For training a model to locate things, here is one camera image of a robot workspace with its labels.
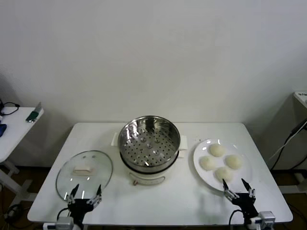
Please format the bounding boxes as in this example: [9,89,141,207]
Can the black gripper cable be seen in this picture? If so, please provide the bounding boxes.
[229,209,243,230]
[57,207,71,220]

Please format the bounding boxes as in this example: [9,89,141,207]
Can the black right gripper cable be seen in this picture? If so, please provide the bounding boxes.
[229,209,243,230]

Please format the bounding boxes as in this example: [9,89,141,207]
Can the glass lid with cream handle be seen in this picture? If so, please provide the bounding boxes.
[55,150,114,201]

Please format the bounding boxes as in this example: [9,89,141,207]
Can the white hanging cable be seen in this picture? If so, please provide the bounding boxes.
[268,134,293,161]

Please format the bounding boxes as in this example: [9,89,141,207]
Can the white round plate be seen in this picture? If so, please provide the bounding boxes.
[193,138,254,193]

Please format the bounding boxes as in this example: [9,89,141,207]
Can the white side table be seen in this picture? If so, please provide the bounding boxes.
[0,106,45,211]

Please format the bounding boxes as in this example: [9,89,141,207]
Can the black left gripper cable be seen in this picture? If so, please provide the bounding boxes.
[57,207,71,220]

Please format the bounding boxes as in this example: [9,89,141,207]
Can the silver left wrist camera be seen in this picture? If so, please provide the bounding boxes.
[56,217,74,230]

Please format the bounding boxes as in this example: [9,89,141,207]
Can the black hanging cable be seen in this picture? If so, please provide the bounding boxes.
[271,150,307,171]

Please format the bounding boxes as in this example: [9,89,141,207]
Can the white steamed baozi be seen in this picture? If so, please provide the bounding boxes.
[214,167,234,183]
[224,154,244,169]
[209,143,226,158]
[199,156,216,172]

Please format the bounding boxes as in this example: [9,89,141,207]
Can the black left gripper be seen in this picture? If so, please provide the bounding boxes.
[66,184,103,226]

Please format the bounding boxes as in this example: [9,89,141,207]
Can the white cabinet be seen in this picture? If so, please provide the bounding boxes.
[293,90,307,125]

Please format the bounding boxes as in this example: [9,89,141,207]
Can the black cable with plug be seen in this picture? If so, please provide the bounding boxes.
[0,99,20,117]

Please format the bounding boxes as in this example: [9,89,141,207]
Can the black floor cables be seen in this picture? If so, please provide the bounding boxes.
[0,203,27,221]

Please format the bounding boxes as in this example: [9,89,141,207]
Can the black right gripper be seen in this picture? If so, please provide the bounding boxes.
[222,178,260,220]

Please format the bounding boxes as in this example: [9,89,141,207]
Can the white stand base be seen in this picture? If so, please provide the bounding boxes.
[279,172,307,195]

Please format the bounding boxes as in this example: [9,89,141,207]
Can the white electric cooker base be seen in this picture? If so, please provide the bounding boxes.
[119,141,187,186]

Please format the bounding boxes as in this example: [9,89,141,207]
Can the perforated steel steamer basket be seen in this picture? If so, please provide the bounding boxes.
[110,115,188,168]

